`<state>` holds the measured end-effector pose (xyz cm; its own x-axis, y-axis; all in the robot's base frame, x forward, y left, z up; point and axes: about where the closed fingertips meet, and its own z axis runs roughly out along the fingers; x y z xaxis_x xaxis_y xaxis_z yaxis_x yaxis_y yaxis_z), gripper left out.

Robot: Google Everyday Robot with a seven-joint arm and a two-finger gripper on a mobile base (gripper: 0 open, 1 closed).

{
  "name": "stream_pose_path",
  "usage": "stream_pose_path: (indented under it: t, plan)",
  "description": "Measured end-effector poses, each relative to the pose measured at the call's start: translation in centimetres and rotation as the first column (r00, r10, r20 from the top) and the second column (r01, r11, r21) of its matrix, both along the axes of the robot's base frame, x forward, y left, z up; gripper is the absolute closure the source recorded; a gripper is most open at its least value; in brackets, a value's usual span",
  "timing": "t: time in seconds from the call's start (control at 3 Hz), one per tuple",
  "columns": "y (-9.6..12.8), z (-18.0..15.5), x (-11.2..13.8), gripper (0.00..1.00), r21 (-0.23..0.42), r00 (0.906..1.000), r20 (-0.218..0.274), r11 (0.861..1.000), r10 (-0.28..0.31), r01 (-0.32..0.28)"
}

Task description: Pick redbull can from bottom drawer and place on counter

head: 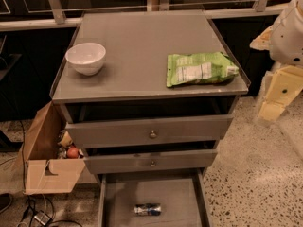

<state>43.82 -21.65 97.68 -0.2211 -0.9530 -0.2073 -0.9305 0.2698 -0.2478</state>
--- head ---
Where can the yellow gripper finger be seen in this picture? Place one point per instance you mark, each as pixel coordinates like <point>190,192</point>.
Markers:
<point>262,42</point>
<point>286,84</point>

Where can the silver blue redbull can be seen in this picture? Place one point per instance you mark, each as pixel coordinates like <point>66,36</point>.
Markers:
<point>148,209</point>

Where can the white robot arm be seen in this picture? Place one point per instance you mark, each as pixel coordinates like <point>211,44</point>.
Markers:
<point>284,41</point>

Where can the top grey drawer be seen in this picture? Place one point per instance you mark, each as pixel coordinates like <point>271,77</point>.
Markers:
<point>123,133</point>

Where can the grey drawer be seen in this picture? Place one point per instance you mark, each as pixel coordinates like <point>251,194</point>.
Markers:
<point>181,194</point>
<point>123,133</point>
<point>150,161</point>

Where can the grey drawer cabinet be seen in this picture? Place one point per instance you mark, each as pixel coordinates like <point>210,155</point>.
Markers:
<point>132,83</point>

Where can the middle grey drawer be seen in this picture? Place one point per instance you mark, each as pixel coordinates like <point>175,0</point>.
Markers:
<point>150,161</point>

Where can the bottom grey drawer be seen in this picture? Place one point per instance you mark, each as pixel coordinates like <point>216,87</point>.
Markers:
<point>181,194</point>

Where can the green chip bag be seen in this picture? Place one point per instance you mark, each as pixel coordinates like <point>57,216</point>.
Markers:
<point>200,68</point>

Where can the white ceramic bowl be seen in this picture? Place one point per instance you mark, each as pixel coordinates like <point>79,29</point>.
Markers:
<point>86,58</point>

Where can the yellow snack packet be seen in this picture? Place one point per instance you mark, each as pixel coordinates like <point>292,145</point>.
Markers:
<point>64,139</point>

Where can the red apple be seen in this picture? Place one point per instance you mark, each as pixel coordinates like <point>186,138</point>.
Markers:
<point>73,153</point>

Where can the metal railing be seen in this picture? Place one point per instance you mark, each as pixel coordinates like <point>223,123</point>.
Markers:
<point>16,14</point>

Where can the brown cardboard box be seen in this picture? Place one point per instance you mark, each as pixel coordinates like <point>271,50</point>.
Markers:
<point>46,173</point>

